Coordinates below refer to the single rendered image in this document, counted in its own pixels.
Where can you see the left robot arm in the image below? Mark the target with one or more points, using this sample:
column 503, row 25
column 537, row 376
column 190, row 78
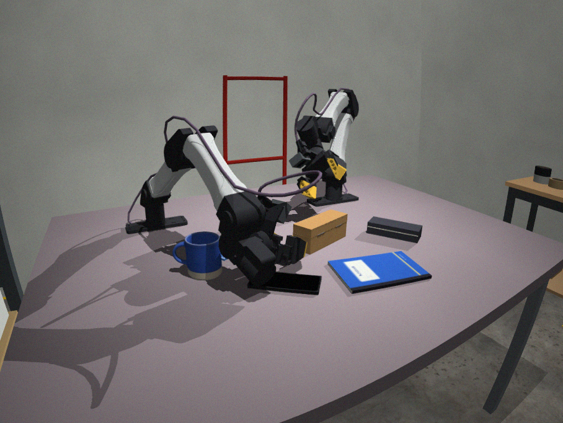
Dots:
column 313, row 130

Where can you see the blue notebook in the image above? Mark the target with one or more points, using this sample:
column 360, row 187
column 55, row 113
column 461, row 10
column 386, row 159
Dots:
column 362, row 274

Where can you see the blue ceramic mug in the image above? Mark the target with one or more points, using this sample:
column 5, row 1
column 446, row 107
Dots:
column 203, row 255

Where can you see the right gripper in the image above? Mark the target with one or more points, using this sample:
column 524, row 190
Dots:
column 289, row 253

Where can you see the black rectangular case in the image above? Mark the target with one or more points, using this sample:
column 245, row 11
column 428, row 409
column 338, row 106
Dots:
column 394, row 229

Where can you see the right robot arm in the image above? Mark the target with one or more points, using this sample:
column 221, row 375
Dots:
column 240, row 211

